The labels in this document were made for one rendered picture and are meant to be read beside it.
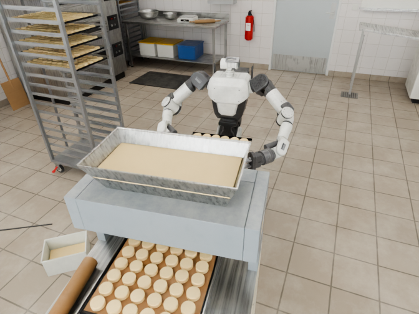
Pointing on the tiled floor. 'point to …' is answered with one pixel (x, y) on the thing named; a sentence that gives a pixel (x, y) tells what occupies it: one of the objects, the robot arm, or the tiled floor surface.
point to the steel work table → (182, 27)
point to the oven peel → (14, 91)
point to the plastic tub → (65, 252)
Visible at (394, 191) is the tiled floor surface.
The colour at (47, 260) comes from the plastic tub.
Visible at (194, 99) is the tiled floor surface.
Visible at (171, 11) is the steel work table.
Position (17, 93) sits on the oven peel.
